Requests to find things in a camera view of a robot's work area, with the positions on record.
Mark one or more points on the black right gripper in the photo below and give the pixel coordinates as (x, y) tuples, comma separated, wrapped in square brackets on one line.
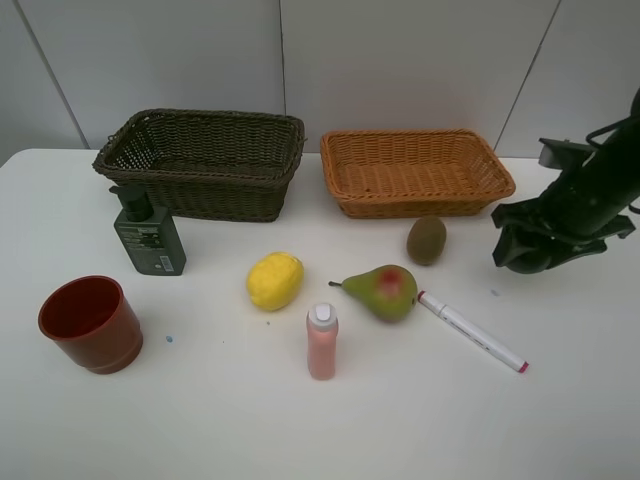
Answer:
[(572, 218)]

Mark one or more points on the dark green avocado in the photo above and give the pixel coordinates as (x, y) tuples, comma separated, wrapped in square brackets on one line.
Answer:
[(529, 259)]

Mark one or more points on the brown kiwi fruit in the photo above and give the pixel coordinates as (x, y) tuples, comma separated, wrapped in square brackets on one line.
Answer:
[(426, 240)]

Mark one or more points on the white marker pink caps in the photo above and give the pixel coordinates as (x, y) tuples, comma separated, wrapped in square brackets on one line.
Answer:
[(473, 332)]

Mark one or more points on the green red pear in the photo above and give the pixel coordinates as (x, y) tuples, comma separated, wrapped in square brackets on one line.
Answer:
[(389, 292)]

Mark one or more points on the yellow lemon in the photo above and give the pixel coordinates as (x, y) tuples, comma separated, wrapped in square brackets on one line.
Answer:
[(275, 281)]

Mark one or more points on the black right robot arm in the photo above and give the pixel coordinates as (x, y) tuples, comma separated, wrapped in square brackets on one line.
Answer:
[(615, 162)]

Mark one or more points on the orange wicker basket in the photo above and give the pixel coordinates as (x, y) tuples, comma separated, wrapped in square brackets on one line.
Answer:
[(381, 174)]

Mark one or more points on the pink bottle white cap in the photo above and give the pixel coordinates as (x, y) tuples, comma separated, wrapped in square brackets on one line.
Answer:
[(322, 330)]

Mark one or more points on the dark brown wicker basket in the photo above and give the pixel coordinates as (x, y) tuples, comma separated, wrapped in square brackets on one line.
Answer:
[(210, 165)]

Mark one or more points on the dark green pump bottle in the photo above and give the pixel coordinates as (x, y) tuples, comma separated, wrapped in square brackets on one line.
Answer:
[(148, 233)]

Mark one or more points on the red plastic cup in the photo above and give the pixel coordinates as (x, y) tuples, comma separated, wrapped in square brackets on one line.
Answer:
[(92, 322)]

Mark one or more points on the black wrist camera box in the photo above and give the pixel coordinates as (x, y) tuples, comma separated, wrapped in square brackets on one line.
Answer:
[(563, 155)]

